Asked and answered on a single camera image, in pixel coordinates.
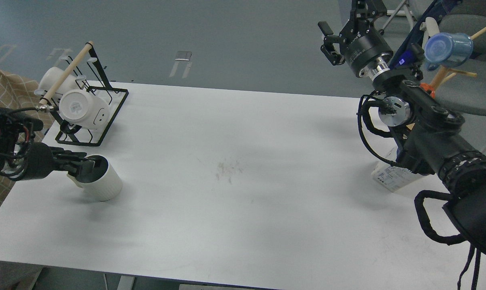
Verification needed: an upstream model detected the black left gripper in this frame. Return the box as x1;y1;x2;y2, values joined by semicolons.
13;143;103;182

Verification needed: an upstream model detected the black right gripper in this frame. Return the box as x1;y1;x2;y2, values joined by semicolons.
318;0;393;78

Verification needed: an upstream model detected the white ribbed mug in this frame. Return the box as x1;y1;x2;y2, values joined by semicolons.
67;155;123;201

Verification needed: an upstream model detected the blue white milk carton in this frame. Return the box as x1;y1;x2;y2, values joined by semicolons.
370;161;423;192

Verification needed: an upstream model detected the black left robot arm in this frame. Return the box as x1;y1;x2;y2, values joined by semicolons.
0;105;109;183

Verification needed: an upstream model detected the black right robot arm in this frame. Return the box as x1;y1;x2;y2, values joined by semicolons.
318;0;486;290

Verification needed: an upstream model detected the white cup on rack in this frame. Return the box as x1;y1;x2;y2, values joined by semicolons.
34;67;82;103
59;89;110;130

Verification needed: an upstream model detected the white rear cup on rack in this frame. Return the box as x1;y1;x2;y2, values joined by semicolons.
34;67;82;103

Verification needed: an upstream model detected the orange plastic cup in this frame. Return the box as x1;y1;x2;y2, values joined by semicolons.
419;83;436;99

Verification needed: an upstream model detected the blue plastic cup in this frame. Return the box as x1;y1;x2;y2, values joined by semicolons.
424;33;474;71

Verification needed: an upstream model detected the white chair base with casters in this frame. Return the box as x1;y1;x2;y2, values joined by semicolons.
379;0;416;35

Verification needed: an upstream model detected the beige checkered cloth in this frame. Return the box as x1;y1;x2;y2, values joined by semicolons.
0;70;39;206

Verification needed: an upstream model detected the wooden mug tree stand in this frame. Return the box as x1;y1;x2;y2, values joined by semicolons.
404;23;486;129

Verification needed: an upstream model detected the grey office chair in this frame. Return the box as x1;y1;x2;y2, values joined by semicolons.
435;0;486;116

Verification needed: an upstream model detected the black wire cup rack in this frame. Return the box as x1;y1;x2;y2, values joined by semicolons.
34;41;129;147

